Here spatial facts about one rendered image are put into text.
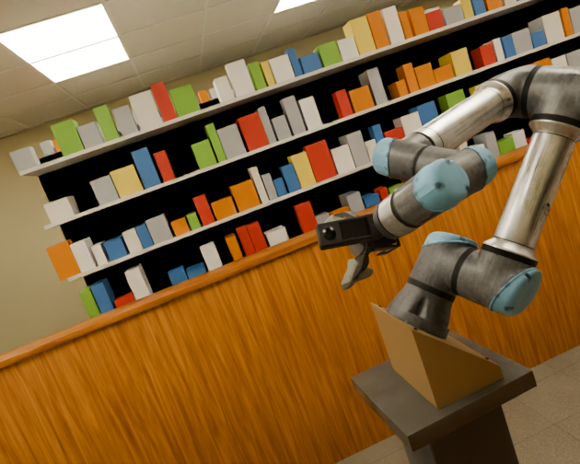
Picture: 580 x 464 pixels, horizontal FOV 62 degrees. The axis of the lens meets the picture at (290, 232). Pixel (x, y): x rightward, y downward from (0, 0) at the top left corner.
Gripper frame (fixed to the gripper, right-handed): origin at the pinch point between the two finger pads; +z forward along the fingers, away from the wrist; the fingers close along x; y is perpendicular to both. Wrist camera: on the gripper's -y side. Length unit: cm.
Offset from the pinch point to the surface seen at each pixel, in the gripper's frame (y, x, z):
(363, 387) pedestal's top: 16.0, -27.9, 26.5
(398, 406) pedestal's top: 15.3, -33.4, 13.2
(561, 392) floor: 166, -57, 90
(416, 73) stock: 150, 132, 90
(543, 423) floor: 144, -66, 87
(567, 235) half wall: 197, 18, 73
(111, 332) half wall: -30, 17, 145
